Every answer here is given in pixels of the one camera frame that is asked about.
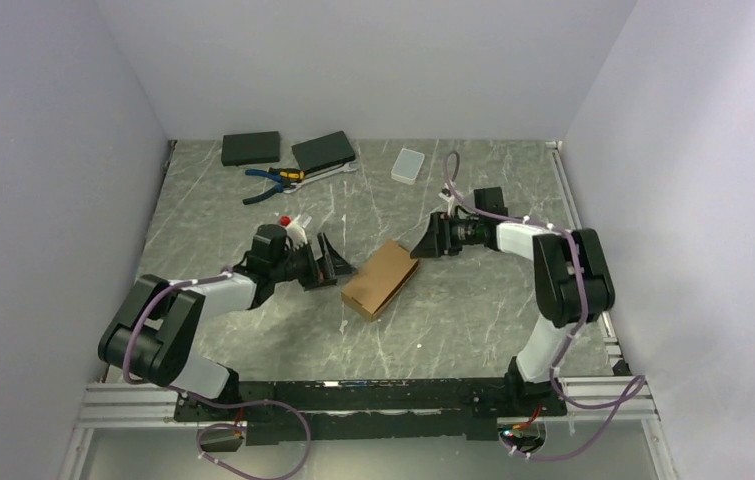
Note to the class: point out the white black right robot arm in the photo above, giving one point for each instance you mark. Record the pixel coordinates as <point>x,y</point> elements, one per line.
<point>572,280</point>

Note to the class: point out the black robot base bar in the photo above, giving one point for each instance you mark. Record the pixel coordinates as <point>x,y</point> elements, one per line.
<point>472,408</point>

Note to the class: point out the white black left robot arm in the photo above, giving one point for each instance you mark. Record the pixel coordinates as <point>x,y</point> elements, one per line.
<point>150,338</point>

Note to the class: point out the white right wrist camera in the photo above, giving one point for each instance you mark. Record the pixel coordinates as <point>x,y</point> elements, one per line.
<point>446,195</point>

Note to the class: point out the brown cardboard paper box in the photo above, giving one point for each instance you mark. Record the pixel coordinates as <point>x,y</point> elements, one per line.
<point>379,280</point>

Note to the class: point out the black flat box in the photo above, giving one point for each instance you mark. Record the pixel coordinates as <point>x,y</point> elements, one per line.
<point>323,152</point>
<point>250,148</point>

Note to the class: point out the aluminium frame rail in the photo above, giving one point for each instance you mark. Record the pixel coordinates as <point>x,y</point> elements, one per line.
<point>607,399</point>

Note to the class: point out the translucent white plastic container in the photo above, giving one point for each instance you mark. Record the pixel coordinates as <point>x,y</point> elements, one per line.
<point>407,166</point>

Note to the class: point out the black flat box left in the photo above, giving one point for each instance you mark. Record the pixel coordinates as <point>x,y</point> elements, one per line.
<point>250,148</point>

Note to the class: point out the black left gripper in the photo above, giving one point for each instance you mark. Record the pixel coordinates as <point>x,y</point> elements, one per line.
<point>326,269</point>

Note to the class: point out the blue handled pliers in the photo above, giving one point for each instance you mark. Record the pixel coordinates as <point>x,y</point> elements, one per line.
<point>272,185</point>

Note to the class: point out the black flat box right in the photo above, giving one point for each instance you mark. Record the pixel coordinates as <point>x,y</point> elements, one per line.
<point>323,152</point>

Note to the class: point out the silver wrench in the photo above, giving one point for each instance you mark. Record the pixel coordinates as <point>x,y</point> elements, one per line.
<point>349,167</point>

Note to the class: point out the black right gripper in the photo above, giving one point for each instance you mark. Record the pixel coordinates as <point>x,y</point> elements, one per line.
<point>439,239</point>

